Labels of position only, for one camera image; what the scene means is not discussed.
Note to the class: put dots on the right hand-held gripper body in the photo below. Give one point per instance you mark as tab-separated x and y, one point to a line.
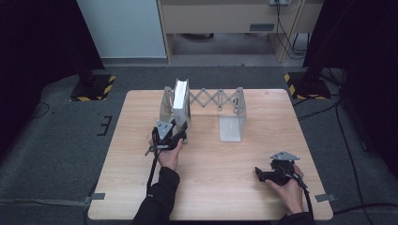
283	170

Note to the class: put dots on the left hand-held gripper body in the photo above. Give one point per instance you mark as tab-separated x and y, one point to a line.
164	137

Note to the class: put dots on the white book with grey figures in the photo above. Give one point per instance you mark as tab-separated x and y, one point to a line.
181	103

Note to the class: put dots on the expandable metal book rack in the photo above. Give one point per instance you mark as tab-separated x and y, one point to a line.
225	106

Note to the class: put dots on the person's left hand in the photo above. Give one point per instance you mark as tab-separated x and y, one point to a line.
169	157

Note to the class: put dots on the person's right hand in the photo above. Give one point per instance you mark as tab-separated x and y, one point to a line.
289	193

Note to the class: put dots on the grey tape strip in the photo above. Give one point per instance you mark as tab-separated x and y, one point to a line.
325	197
94	198

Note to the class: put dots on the black stand base hazard stripes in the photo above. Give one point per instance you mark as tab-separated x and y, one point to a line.
308	86
94	87

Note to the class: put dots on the white cabinet panel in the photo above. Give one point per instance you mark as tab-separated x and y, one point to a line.
122	28

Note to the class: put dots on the light wooden desk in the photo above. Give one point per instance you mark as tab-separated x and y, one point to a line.
219	15

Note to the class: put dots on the black curtain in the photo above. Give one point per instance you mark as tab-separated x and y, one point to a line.
40	47
366	62

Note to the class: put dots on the white power strip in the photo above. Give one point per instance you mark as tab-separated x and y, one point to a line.
279	2

